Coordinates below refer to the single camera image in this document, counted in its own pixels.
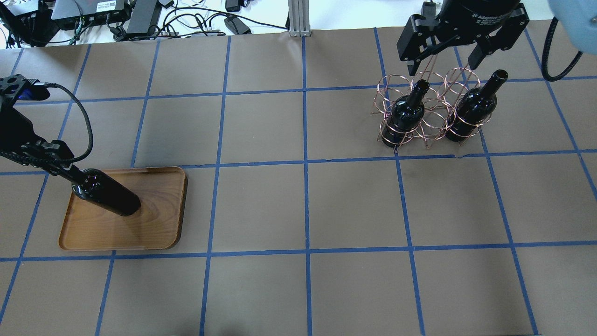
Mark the dark wine bottle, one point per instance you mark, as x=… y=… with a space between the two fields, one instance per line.
x=405 y=116
x=475 y=107
x=96 y=187

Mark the wooden tray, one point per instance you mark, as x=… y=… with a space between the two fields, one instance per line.
x=157 y=225

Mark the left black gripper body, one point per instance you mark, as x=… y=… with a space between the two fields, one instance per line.
x=14 y=129

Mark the black power adapter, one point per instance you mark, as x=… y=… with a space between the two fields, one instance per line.
x=236 y=26

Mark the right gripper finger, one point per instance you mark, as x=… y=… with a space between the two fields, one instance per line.
x=487 y=45
x=423 y=37

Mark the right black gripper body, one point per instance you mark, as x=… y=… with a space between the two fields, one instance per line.
x=471 y=10

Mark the aluminium frame post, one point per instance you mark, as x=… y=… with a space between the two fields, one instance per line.
x=298 y=18

